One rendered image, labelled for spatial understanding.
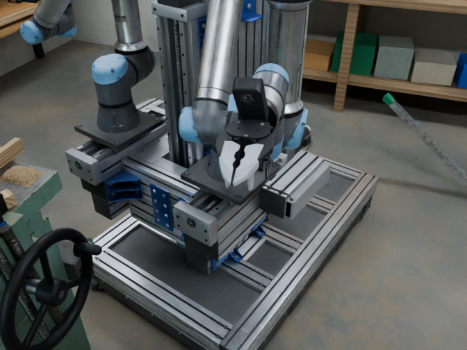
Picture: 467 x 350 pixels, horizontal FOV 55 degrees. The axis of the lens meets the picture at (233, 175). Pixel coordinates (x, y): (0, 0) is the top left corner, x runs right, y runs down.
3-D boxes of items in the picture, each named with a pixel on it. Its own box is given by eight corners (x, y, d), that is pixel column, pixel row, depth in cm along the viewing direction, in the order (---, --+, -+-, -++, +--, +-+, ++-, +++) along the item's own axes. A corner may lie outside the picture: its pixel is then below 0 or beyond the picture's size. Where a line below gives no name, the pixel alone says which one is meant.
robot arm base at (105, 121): (120, 108, 168) (116, 84, 162) (149, 119, 161) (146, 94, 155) (88, 124, 158) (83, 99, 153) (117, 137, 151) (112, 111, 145)
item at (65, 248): (80, 283, 136) (74, 265, 131) (46, 273, 139) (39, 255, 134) (95, 264, 142) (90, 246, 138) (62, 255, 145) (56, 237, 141)
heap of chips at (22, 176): (28, 187, 116) (26, 181, 115) (-4, 180, 118) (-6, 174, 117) (45, 172, 121) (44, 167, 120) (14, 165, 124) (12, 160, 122)
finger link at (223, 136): (240, 167, 68) (251, 135, 74) (240, 157, 67) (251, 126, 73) (210, 163, 69) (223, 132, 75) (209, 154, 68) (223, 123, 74)
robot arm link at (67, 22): (44, 39, 159) (37, 7, 153) (65, 30, 167) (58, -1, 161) (62, 42, 157) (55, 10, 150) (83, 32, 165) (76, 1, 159)
